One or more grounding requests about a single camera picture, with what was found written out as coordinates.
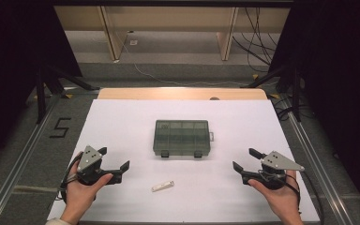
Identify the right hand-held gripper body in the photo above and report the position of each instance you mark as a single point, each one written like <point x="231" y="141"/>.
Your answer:
<point x="278" y="162"/>

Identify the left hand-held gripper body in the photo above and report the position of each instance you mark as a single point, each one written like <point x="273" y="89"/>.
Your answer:
<point x="89" y="157"/>

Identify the small white stick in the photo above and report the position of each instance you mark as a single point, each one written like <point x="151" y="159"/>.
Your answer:
<point x="162" y="186"/>

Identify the transparent grey compartment box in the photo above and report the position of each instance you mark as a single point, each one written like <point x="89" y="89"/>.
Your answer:
<point x="181" y="137"/>

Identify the person's right hand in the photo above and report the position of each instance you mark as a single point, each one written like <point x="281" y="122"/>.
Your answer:
<point x="282" y="200"/>

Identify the person's left hand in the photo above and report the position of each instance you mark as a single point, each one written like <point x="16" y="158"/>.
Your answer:
<point x="78" y="197"/>

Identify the white table sheet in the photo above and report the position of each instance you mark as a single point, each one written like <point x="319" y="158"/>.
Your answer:
<point x="200" y="200"/>

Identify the black metal stand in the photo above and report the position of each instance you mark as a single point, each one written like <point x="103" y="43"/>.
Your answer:
<point x="40" y="93"/>
<point x="296" y="93"/>

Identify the white floor socket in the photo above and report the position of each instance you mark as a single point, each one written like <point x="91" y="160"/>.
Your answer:
<point x="133" y="42"/>

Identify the dark curtain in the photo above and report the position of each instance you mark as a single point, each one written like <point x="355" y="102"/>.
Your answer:
<point x="12" y="47"/>
<point x="340" y="62"/>

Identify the light wooden desk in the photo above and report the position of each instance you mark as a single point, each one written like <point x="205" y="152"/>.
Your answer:
<point x="168" y="18"/>

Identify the black overhead beam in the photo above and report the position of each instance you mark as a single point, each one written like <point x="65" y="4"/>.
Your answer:
<point x="168" y="3"/>

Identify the aluminium floor rail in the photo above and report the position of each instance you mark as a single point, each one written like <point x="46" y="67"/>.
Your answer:
<point x="18" y="165"/>
<point x="318" y="165"/>

